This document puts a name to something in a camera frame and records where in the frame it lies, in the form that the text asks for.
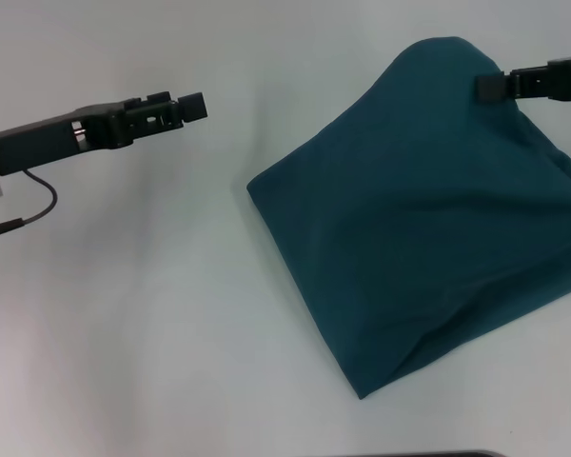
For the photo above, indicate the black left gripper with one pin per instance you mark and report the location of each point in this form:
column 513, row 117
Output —
column 47, row 138

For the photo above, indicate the teal blue t-shirt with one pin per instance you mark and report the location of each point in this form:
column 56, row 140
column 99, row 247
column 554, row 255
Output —
column 409, row 214

